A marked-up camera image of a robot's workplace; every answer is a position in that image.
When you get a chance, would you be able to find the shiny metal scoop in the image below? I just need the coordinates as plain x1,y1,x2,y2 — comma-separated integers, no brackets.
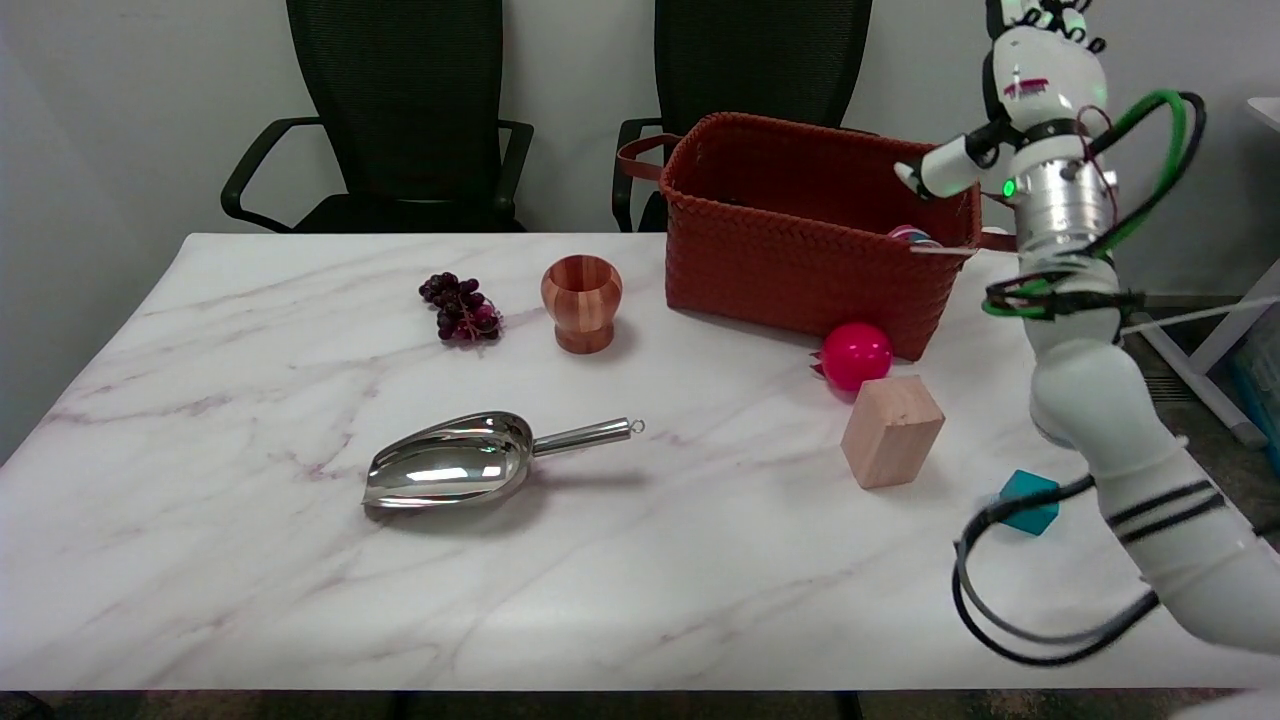
362,411,646,512

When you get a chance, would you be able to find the light wooden block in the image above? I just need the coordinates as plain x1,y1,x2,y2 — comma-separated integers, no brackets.
841,375,947,490

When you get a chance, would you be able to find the striped wooden cup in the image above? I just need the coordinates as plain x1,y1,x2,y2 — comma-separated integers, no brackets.
541,254,624,355

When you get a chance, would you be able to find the teal cube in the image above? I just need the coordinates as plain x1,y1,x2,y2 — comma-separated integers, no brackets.
999,469,1061,537

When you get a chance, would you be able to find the white desk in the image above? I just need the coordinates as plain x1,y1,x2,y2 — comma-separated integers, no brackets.
1128,96,1280,448

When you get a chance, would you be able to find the pink pomegranate toy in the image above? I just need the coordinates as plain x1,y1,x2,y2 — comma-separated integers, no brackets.
809,321,894,393

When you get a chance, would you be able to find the black office chair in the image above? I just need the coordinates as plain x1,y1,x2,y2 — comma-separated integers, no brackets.
221,0,535,235
612,0,874,233

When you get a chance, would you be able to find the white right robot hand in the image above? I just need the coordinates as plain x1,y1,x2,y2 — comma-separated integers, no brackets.
894,0,1111,199

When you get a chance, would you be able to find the dark purple grape bunch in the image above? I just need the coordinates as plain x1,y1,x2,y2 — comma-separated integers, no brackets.
419,272,504,346

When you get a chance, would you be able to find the brown woven storage basket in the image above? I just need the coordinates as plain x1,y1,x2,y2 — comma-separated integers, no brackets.
617,112,1019,362

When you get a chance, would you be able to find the green and black cable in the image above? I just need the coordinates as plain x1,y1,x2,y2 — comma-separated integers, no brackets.
982,89,1208,322

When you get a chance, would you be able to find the clear plastic zip tie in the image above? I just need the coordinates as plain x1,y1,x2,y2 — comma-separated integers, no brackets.
1120,294,1280,337

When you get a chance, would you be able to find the black looping cable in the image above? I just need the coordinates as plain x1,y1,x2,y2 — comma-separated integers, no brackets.
950,474,1163,668

